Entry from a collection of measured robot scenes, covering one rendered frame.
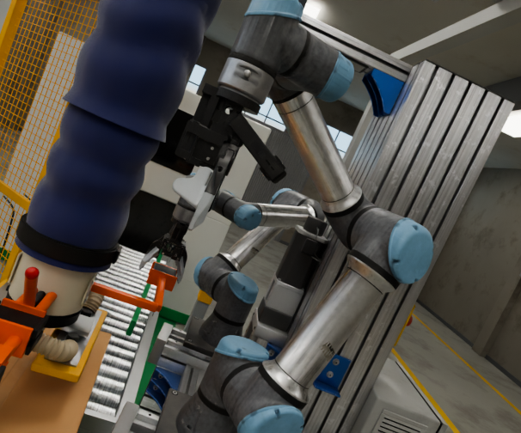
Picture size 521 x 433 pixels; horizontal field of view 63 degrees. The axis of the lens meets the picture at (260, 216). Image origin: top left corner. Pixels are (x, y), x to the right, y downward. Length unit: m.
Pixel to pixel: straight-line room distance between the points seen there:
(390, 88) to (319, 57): 0.53
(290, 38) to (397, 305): 0.75
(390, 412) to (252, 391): 0.46
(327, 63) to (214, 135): 0.20
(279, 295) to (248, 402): 0.39
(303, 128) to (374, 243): 0.26
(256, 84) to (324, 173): 0.31
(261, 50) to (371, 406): 0.91
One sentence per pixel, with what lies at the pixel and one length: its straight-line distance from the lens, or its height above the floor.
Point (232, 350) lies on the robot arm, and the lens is 0.94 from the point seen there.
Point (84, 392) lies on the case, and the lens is 1.23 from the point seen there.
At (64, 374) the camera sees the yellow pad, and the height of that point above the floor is 1.07.
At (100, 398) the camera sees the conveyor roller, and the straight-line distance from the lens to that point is 1.95.
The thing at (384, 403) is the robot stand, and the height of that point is 1.22.
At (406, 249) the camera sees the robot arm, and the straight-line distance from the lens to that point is 0.83.
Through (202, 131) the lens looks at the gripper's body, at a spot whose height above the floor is 1.65.
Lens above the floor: 1.64
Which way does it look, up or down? 6 degrees down
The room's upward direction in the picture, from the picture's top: 24 degrees clockwise
